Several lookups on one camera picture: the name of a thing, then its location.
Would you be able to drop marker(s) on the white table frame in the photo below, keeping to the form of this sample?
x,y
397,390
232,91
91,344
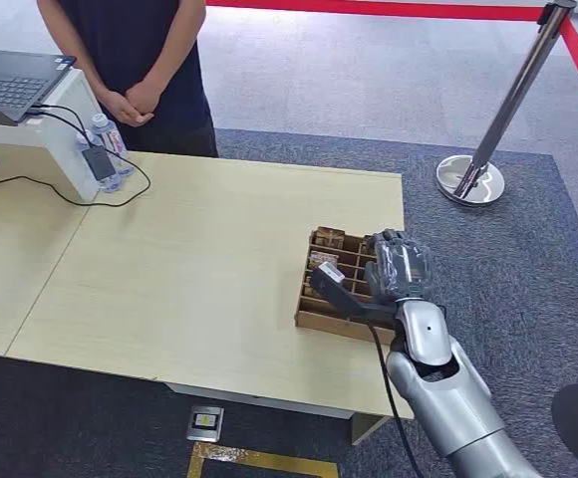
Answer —
x,y
269,400

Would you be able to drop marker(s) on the person's right forearm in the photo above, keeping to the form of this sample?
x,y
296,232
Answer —
x,y
70,46

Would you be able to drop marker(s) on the clear plastic water bottle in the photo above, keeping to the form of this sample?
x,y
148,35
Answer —
x,y
112,181
114,142

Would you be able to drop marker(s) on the person's right hand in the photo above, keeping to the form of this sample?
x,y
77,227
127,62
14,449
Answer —
x,y
119,109

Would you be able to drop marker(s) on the brown card stack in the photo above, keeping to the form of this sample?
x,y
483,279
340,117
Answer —
x,y
329,237

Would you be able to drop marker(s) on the black power adapter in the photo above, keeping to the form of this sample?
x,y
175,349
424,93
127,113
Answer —
x,y
98,163

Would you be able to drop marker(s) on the metal floor socket box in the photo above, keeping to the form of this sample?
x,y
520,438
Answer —
x,y
205,422

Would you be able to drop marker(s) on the wooden compartment tray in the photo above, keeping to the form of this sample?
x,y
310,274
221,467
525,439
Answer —
x,y
319,318

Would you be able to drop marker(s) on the long red barrier belt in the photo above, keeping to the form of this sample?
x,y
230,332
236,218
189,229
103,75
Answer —
x,y
369,8

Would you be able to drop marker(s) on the person's hand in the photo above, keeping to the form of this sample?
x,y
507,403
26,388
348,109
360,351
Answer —
x,y
144,95
119,109

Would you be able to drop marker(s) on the yellow floor tape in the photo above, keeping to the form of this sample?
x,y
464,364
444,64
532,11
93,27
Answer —
x,y
264,460

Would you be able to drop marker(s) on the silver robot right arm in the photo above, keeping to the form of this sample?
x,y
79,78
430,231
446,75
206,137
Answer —
x,y
461,402

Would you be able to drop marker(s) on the person's left forearm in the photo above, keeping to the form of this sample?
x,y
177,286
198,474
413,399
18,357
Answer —
x,y
177,46

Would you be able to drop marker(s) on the chrome stanchion base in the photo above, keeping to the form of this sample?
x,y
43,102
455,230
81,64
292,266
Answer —
x,y
451,175

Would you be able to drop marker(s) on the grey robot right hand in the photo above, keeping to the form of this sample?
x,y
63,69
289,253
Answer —
x,y
399,267

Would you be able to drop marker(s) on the person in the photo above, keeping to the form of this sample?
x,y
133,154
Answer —
x,y
134,39

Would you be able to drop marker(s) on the chrome stanchion post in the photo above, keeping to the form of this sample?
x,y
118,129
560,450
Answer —
x,y
516,89

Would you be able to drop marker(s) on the person's left hand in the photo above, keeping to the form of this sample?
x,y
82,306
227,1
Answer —
x,y
144,95

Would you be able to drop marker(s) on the white laptop stand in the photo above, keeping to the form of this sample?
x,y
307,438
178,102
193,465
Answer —
x,y
67,158

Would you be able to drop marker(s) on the pale printed card stack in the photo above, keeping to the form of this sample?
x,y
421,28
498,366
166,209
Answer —
x,y
321,258

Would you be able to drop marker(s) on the dark grey laptop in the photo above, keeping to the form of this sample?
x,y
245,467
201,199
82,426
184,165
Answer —
x,y
10,82

